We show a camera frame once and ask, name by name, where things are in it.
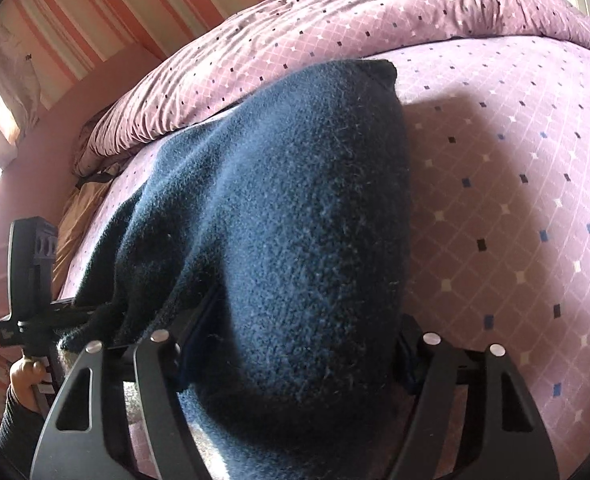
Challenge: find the purple dotted duvet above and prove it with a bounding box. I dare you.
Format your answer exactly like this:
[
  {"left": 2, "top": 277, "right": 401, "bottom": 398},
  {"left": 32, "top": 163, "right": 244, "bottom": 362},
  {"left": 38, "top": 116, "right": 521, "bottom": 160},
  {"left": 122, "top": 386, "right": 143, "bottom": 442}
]
[{"left": 72, "top": 0, "right": 590, "bottom": 178}]

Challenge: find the tan cloth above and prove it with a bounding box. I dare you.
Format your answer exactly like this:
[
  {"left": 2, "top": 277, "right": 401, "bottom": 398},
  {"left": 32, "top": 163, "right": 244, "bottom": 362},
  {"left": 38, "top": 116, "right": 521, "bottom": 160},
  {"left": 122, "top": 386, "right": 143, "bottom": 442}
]
[{"left": 50, "top": 175, "right": 122, "bottom": 301}]

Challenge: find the sheer curtain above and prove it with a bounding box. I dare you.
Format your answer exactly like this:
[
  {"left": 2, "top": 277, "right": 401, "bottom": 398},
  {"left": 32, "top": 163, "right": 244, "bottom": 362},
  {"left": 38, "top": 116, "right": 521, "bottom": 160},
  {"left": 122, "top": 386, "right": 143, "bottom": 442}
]
[{"left": 0, "top": 10, "right": 44, "bottom": 161}]

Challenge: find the pink headboard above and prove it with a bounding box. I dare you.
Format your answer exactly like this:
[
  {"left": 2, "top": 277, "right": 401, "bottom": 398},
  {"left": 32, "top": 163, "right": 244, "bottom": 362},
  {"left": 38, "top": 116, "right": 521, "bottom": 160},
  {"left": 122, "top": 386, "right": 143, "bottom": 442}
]
[{"left": 0, "top": 42, "right": 168, "bottom": 318}]

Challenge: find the person's left hand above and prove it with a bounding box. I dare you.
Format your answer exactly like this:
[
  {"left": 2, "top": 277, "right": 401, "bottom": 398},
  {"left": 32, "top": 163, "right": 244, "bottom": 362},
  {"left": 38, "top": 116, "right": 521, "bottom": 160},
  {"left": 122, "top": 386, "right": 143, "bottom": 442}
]
[{"left": 9, "top": 357, "right": 48, "bottom": 407}]

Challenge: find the navy knit argyle sweater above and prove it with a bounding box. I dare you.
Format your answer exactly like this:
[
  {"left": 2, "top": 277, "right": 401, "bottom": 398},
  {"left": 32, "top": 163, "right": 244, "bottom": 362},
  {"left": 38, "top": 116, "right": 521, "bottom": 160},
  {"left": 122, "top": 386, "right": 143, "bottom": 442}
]
[{"left": 57, "top": 59, "right": 411, "bottom": 480}]

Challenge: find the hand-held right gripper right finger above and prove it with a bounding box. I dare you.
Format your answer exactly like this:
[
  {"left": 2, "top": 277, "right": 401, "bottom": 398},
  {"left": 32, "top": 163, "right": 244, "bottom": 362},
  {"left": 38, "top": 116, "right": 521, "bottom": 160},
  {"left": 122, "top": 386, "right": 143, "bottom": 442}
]
[{"left": 390, "top": 312, "right": 561, "bottom": 480}]

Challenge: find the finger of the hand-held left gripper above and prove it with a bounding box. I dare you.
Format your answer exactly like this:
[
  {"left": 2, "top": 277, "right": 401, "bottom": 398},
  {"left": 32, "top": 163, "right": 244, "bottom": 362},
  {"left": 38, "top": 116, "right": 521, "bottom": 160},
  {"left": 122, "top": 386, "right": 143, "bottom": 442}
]
[{"left": 50, "top": 297, "right": 103, "bottom": 333}]

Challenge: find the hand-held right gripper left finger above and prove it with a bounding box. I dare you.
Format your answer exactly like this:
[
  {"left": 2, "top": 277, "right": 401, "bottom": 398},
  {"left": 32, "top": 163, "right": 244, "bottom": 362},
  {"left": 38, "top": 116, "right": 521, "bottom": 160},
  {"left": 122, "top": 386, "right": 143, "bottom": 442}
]
[{"left": 30, "top": 280, "right": 226, "bottom": 480}]

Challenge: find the purple diamond-print bed sheet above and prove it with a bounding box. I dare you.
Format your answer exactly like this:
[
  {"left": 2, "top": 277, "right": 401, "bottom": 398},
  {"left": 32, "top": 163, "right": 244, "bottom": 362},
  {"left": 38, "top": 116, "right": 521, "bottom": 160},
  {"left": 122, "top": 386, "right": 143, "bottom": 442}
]
[{"left": 55, "top": 32, "right": 590, "bottom": 480}]

